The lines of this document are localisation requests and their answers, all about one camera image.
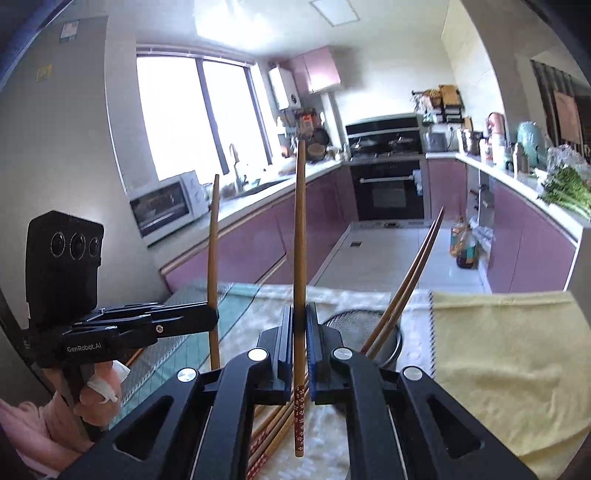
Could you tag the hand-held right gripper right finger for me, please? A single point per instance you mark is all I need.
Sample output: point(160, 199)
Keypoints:
point(315, 350)

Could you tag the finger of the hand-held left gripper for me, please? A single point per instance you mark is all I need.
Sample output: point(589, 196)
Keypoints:
point(184, 321)
point(138, 308)

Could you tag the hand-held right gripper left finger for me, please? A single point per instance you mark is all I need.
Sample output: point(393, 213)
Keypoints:
point(290, 344)

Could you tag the black mesh utensil holder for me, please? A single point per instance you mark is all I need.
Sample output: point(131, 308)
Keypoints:
point(351, 321)

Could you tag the person's left forearm pink sleeve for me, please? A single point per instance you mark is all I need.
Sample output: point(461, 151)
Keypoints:
point(32, 434)

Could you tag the person's left hand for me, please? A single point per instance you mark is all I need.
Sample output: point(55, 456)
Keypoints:
point(99, 406)

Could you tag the green grid mat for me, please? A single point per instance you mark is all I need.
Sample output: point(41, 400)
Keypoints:
point(152, 369)

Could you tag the beige patterned tablecloth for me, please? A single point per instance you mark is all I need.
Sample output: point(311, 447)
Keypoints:
point(332, 434)

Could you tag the white toaster oven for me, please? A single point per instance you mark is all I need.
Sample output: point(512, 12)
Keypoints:
point(166, 207)

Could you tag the pink base cabinets with sink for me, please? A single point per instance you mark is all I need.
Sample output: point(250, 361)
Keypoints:
point(258, 230)

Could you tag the grey refrigerator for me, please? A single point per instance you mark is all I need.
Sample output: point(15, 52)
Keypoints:
point(69, 161)

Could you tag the sink faucet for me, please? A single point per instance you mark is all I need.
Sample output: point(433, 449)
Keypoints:
point(234, 161)

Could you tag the black built-in oven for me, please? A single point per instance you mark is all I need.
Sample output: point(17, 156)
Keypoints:
point(388, 189)

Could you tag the dark cooking oil bottle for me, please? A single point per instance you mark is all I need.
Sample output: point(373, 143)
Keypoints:
point(466, 251)

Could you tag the yellow cooking oil bottle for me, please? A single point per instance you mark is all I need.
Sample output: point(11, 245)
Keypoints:
point(457, 237)

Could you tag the yellow towel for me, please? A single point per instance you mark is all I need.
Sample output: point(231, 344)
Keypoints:
point(498, 360)

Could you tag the hanging brown pan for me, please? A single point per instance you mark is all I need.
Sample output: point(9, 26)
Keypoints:
point(316, 151)

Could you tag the kitchen window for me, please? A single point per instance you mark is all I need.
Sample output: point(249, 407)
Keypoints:
point(184, 110)

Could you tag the small white appliance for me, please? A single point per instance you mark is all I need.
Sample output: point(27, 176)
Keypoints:
point(436, 141)

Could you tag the white water heater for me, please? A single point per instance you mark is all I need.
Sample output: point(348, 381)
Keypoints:
point(284, 87)

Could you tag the steel pot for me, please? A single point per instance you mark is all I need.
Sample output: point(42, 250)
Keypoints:
point(471, 141)

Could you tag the copper kettle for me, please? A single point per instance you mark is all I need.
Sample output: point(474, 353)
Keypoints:
point(495, 124)

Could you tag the teal ceramic jar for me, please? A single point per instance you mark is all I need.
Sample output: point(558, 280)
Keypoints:
point(532, 143)

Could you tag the bunch of green vegetables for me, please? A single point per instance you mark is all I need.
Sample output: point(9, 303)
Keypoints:
point(570, 189)

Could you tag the ceiling light panel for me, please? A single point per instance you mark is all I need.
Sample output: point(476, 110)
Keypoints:
point(334, 9)

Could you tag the pink wall cabinet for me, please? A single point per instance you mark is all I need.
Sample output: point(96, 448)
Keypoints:
point(318, 69)

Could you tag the black wall rack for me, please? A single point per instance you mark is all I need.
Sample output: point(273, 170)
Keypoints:
point(443, 104)

